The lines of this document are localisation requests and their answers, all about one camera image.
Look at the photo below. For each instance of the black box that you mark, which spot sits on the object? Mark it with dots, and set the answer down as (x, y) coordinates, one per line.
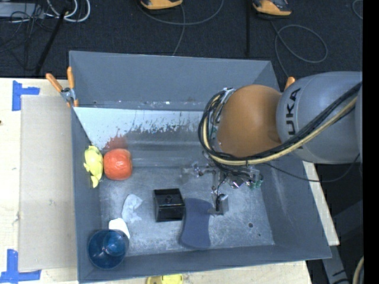
(168, 207)

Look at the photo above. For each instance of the yellow toy animal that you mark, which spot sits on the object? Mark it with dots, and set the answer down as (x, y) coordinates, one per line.
(93, 161)

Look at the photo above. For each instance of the white cloth piece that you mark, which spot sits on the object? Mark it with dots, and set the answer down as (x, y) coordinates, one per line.
(119, 225)

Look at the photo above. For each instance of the orange toy fruit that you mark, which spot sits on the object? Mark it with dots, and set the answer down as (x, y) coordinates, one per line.
(117, 164)

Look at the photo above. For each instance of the blue plastic cup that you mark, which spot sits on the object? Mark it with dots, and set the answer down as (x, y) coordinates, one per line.
(102, 251)

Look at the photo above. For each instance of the blue-grey flat sponge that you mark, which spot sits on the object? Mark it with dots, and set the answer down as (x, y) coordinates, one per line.
(196, 226)

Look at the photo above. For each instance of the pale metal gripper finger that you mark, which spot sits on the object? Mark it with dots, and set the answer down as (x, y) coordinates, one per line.
(196, 170)
(223, 200)

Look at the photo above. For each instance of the pale wood flat board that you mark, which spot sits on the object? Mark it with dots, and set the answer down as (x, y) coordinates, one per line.
(44, 173)

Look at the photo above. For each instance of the clear crumpled plastic piece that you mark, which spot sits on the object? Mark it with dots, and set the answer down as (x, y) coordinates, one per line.
(131, 207)

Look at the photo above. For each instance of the grey metal bin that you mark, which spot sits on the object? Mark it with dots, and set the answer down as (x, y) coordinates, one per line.
(165, 81)

